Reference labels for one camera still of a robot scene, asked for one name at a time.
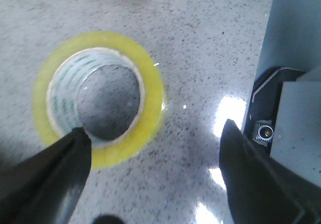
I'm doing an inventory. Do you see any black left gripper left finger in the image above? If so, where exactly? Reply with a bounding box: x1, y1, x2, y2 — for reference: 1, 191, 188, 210
1, 128, 92, 223

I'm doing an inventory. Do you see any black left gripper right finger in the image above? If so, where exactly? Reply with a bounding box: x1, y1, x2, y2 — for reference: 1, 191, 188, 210
219, 119, 320, 223

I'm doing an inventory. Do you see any yellow tape roll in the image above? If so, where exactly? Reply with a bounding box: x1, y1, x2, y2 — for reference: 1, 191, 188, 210
33, 31, 167, 169

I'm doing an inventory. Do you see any grey robot base column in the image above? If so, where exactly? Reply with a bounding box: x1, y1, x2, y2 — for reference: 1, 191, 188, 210
244, 0, 320, 186

